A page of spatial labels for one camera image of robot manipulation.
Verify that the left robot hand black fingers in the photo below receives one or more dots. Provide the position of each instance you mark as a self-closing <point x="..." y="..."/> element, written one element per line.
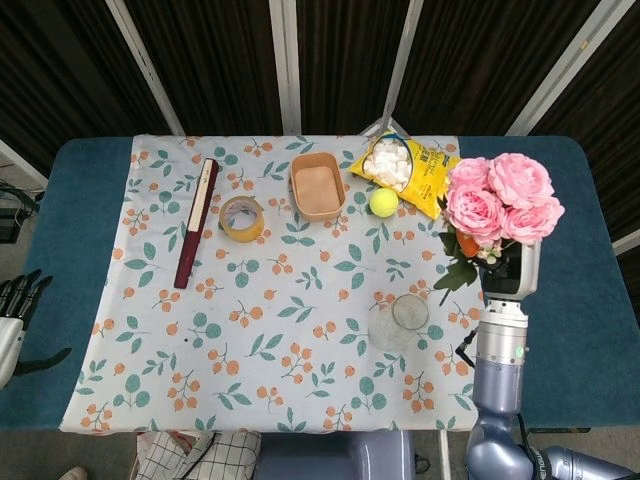
<point x="12" y="300"/>

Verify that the white checkered fabric bag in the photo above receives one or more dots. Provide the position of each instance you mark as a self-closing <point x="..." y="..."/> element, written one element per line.
<point x="220" y="457"/>

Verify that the white table leg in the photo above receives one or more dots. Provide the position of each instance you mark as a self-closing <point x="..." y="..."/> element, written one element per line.
<point x="445" y="457"/>

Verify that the yellow-green tennis ball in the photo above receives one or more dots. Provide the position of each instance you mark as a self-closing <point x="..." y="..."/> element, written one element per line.
<point x="384" y="202"/>

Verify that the teal blue table cover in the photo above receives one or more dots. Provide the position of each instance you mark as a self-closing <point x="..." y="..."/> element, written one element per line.
<point x="575" y="350"/>

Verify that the white tripod stand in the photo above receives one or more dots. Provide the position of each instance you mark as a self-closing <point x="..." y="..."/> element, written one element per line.
<point x="386" y="117"/>

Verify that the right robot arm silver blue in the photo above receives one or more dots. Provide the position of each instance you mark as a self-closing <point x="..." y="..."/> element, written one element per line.
<point x="500" y="350"/>

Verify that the textured clear glass vase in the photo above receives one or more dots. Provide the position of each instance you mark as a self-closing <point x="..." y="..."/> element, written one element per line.
<point x="392" y="335"/>

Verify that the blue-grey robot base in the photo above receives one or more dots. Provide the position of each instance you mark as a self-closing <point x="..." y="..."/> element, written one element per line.
<point x="335" y="457"/>

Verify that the yellowish packing tape roll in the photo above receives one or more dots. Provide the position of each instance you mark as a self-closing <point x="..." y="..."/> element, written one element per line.
<point x="250" y="233"/>

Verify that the yellow bag of marshmallows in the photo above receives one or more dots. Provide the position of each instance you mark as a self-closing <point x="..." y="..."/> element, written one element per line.
<point x="425" y="170"/>

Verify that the pink rose bouquet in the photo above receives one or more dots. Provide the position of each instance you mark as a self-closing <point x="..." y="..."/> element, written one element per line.
<point x="500" y="200"/>

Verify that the light-coloured shoe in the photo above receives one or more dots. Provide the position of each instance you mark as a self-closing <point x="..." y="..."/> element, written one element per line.
<point x="74" y="474"/>

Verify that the dark folding screen white frame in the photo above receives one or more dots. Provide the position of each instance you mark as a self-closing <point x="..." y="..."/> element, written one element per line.
<point x="215" y="60"/>

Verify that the leaf and fruit print tablecloth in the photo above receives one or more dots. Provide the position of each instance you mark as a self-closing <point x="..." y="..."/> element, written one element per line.
<point x="300" y="350"/>

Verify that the dark red folded fan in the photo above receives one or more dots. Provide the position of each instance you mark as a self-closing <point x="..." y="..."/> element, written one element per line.
<point x="192" y="240"/>

